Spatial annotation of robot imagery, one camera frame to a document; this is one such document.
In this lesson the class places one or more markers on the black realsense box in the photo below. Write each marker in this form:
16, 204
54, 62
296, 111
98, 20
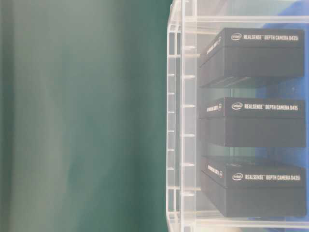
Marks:
251, 187
254, 122
252, 58

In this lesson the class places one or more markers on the green table cloth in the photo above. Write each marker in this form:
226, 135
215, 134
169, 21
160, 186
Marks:
83, 115

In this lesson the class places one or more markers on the clear plastic storage bin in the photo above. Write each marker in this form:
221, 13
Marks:
191, 26

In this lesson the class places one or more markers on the blue cloth bin liner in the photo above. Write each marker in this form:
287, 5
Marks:
297, 89

